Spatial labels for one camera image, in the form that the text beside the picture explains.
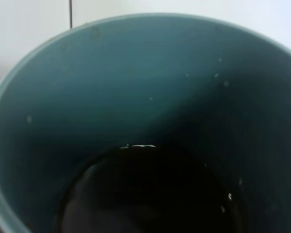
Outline teal green cup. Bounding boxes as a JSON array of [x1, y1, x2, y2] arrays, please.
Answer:
[[0, 14, 291, 233]]

